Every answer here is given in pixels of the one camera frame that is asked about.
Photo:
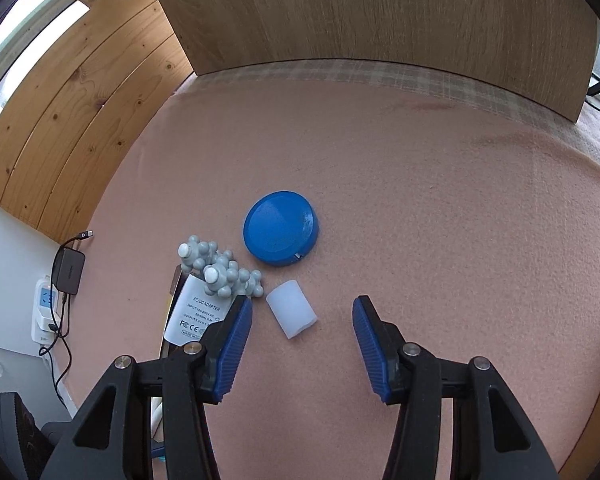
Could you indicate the blue round lid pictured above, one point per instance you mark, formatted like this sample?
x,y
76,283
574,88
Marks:
x,y
277,227

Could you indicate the white power strip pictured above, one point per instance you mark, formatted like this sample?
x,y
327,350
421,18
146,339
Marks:
x,y
42,310

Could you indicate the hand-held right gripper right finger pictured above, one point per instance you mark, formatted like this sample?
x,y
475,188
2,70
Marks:
x,y
375,350

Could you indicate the pine plank panel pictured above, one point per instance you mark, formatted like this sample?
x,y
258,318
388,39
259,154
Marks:
x,y
70,110

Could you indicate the light wooden board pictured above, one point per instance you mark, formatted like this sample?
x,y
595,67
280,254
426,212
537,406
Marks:
x,y
380,10

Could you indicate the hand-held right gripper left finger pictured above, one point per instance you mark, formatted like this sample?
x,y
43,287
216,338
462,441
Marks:
x,y
232,345

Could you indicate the black adapter box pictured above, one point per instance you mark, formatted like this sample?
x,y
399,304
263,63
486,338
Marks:
x,y
69,270

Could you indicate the white translucent cap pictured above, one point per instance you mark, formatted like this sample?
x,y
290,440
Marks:
x,y
291,310

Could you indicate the white power adapter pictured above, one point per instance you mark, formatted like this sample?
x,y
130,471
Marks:
x,y
195,310

